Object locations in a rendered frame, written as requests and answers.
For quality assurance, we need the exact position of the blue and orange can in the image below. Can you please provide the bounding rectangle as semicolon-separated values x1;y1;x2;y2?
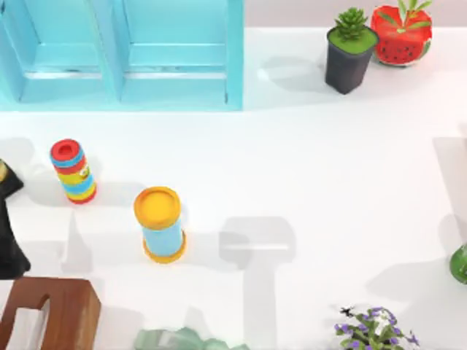
133;186;188;265

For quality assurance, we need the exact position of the pale green crumpled object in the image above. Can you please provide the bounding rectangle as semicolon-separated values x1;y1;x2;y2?
133;327;252;350

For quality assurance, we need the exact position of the black trophy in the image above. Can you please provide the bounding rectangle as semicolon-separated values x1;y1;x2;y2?
0;157;31;281

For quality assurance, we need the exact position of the red striped colourful can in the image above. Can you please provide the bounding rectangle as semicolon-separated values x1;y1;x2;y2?
50;138;98;205

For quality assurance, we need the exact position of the brown wooden box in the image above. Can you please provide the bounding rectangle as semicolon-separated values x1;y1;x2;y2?
0;276;102;350

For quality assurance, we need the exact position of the watermelon pattern plant pot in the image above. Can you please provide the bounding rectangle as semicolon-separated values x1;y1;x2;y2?
370;0;433;68

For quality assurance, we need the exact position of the light blue rack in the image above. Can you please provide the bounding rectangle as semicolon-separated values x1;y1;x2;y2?
0;0;244;112

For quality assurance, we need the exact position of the dark grey potted succulent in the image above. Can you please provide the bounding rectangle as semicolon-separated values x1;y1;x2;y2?
325;7;380;96

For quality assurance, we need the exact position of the purple flower plant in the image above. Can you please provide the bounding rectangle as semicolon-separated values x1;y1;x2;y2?
333;306;420;350

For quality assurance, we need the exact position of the green round object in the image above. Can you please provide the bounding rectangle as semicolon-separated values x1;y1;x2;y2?
449;244;467;286

